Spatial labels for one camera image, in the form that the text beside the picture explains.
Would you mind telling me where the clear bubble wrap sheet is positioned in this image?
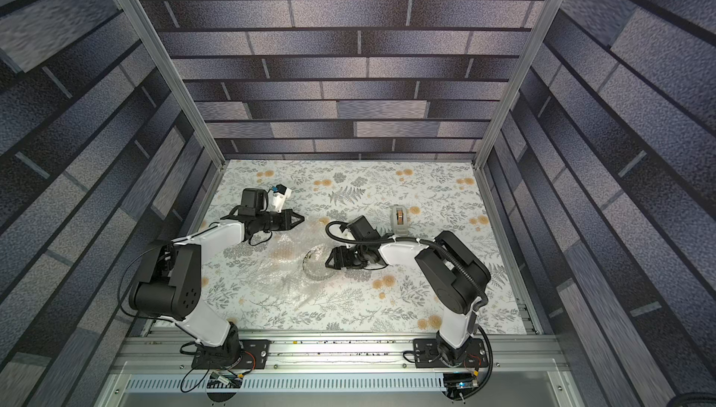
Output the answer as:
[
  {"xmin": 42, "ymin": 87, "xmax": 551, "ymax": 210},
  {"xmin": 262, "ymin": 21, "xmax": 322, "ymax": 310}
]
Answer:
[{"xmin": 237, "ymin": 227, "xmax": 393, "ymax": 327}]

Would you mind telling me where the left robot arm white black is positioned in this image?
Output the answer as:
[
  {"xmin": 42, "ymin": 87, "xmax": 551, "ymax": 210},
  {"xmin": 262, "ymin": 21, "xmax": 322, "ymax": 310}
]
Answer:
[{"xmin": 128, "ymin": 184, "xmax": 305, "ymax": 370}]

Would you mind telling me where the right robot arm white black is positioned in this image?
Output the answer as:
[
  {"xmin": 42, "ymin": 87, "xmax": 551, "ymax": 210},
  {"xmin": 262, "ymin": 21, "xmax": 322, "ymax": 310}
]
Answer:
[{"xmin": 324, "ymin": 216, "xmax": 492, "ymax": 367}]

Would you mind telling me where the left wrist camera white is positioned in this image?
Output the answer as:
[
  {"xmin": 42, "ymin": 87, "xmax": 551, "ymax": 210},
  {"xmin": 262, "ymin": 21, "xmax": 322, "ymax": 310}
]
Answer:
[{"xmin": 268, "ymin": 184, "xmax": 292, "ymax": 212}]

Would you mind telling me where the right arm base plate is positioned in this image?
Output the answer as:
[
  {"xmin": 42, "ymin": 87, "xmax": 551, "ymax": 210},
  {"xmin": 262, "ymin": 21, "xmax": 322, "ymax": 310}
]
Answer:
[{"xmin": 412, "ymin": 338, "xmax": 490, "ymax": 369}]

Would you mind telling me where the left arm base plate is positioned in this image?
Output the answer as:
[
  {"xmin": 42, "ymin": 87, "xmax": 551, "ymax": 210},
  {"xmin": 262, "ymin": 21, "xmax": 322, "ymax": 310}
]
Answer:
[{"xmin": 191, "ymin": 340, "xmax": 271, "ymax": 371}]

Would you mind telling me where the right circuit board with wires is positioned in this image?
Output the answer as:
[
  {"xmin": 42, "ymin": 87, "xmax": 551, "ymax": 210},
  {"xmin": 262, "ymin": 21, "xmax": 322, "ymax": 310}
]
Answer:
[{"xmin": 443, "ymin": 373, "xmax": 480, "ymax": 401}]

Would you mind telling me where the circuit board with wires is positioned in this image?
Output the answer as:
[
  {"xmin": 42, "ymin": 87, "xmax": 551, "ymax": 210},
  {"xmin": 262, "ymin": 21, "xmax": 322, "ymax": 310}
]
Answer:
[
  {"xmin": 179, "ymin": 370, "xmax": 250, "ymax": 394},
  {"xmin": 443, "ymin": 373, "xmax": 480, "ymax": 401}
]

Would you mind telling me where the left circuit board with wires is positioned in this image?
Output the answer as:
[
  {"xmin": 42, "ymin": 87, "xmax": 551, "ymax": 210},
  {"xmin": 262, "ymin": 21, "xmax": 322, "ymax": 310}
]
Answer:
[{"xmin": 179, "ymin": 370, "xmax": 250, "ymax": 394}]

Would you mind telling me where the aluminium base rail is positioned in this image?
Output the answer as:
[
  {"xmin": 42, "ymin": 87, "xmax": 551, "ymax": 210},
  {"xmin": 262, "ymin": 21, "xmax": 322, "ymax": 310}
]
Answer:
[{"xmin": 109, "ymin": 331, "xmax": 569, "ymax": 375}]

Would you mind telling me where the left aluminium frame post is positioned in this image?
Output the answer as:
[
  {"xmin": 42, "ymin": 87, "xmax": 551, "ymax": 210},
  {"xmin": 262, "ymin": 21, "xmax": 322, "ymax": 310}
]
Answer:
[{"xmin": 117, "ymin": 0, "xmax": 226, "ymax": 169}]

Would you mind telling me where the aluminium frame post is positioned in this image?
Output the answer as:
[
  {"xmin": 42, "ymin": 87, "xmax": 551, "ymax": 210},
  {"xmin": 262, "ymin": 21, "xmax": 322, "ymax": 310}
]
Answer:
[
  {"xmin": 117, "ymin": 0, "xmax": 226, "ymax": 169},
  {"xmin": 474, "ymin": 0, "xmax": 563, "ymax": 170}
]

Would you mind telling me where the right aluminium frame post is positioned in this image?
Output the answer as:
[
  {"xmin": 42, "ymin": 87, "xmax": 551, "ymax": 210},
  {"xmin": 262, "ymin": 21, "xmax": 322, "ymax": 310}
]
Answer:
[{"xmin": 474, "ymin": 0, "xmax": 563, "ymax": 170}]

